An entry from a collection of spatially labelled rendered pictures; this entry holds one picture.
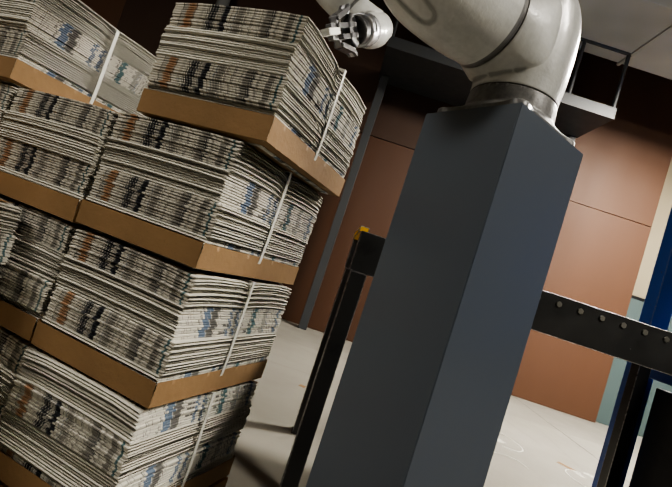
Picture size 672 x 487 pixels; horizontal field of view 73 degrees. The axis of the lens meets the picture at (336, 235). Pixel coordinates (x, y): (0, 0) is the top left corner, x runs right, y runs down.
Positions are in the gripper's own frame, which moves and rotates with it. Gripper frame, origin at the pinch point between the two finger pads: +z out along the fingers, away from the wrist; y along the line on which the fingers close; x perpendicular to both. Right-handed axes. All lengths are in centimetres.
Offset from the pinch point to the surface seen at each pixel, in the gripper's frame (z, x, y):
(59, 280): 60, 36, 33
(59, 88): 32, 55, 0
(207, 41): 35.5, 8.4, -1.0
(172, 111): 42.5, 14.6, 9.1
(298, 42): 34.4, -8.6, 2.7
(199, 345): 58, 11, 48
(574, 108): -332, -67, 81
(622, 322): -24, -63, 93
